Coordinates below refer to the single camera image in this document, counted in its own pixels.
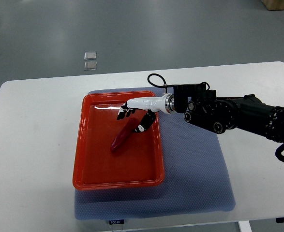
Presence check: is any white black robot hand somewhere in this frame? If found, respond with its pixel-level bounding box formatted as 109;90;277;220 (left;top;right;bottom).
117;93;176;132

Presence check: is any red pepper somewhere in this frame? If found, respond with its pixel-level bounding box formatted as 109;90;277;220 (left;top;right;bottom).
110;118;138;153

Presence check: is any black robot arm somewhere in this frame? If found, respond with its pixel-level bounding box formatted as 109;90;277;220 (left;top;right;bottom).
166;82;284;163

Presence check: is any red plastic tray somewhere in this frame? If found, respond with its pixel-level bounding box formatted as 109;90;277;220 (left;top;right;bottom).
73;90;165;190

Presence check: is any blue mesh mat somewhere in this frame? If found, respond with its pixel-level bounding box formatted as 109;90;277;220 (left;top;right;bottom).
75;87;235;220

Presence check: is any lower floor metal plate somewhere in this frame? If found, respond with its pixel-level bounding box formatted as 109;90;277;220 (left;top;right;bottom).
84;61;97;71

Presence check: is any floor metal plate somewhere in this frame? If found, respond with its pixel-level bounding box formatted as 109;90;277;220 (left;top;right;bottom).
84;61;97;71
84;51;97;60

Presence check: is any upper floor metal plate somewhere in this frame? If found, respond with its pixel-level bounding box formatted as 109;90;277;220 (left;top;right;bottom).
84;51;97;60

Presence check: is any black table label left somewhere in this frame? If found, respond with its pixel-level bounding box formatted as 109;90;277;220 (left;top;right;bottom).
109;219;124;225

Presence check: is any cardboard box corner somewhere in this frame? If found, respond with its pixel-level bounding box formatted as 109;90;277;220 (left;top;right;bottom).
261;0;284;11

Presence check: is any white table leg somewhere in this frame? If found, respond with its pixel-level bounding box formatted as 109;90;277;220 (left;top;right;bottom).
238;221;252;232

